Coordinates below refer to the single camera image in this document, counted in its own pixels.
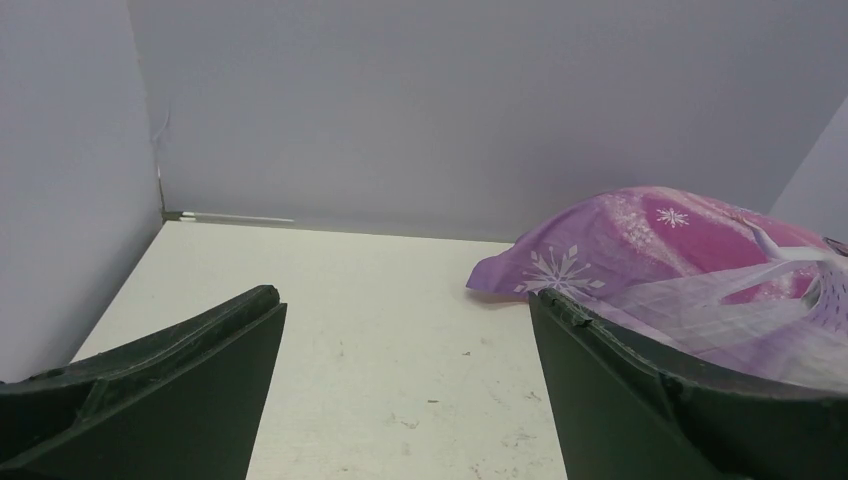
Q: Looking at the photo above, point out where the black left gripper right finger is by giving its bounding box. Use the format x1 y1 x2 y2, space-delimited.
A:
528 289 847 480

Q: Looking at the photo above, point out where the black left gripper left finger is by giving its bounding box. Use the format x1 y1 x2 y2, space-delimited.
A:
1 285 287 480

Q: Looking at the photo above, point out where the metal rail at back wall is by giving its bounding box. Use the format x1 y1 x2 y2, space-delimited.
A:
162 211 294 226

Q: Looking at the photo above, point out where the purple pink printed pillowcase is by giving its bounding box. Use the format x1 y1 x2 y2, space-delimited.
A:
467 187 847 392

